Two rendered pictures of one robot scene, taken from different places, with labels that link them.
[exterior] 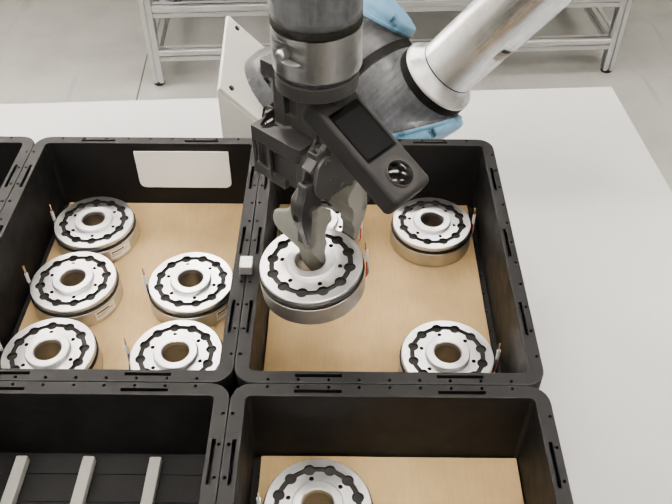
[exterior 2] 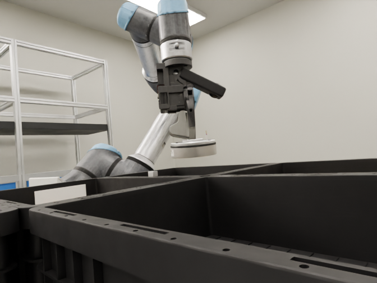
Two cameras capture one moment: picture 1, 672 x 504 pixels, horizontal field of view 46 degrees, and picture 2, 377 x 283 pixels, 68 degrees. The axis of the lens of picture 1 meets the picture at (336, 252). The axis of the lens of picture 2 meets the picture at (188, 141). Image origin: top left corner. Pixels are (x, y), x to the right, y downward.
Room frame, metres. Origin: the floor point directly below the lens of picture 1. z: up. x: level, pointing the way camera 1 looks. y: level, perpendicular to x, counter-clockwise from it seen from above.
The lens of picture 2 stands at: (0.12, 0.49, 0.97)
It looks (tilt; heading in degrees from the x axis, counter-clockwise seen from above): 3 degrees up; 313
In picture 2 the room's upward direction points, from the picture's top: 5 degrees counter-clockwise
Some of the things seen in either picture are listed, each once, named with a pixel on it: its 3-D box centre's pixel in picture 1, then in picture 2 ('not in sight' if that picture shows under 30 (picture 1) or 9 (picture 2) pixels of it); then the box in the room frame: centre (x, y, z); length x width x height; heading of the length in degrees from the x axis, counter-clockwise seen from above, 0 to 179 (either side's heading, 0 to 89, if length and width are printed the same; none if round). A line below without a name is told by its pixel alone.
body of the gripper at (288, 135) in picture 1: (312, 124); (176, 88); (0.59, 0.02, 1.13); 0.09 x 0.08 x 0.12; 48
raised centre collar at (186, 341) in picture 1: (175, 353); not in sight; (0.55, 0.18, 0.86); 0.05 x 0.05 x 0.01
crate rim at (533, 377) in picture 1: (382, 248); (185, 174); (0.65, -0.05, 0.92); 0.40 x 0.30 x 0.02; 179
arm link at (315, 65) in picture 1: (313, 47); (176, 54); (0.58, 0.02, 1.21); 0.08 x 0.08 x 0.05
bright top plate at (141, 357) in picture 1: (176, 355); not in sight; (0.55, 0.18, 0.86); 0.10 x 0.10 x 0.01
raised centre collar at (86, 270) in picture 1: (73, 278); not in sight; (0.66, 0.31, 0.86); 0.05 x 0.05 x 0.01
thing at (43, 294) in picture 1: (74, 281); not in sight; (0.66, 0.31, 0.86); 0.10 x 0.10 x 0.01
